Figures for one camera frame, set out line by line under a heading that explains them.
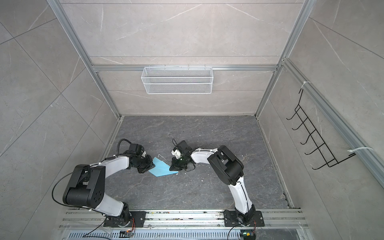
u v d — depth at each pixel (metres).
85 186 0.45
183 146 0.80
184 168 0.84
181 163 0.82
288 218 0.75
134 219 0.73
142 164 0.79
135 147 0.76
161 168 0.91
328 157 0.61
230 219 0.73
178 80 1.00
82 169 0.47
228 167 0.53
